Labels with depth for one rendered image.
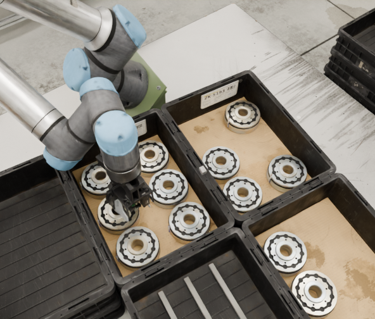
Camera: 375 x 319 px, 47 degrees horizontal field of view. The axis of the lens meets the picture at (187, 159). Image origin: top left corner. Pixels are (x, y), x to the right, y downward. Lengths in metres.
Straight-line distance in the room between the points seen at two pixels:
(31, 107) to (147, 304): 0.50
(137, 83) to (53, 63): 1.47
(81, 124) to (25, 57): 1.95
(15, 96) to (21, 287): 0.44
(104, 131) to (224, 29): 1.06
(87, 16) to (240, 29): 0.81
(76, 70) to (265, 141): 0.56
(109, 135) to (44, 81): 1.88
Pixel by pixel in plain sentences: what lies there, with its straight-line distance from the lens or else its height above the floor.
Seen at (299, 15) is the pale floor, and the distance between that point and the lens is 3.06.
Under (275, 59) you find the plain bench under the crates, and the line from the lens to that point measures 1.67.
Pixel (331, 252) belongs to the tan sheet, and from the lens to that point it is 1.12.
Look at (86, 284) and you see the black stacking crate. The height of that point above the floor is 0.83.
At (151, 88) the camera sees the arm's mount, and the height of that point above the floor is 0.86.
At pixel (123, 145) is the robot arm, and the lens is 0.79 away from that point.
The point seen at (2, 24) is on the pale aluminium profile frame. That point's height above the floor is 0.13.
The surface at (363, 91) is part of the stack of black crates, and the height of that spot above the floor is 0.40.
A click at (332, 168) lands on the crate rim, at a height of 0.93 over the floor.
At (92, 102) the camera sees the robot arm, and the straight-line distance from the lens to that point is 0.87.
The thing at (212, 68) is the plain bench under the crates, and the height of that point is 0.70.
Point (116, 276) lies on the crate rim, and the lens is 0.95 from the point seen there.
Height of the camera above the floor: 1.82
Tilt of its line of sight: 57 degrees down
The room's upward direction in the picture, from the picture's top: 1 degrees clockwise
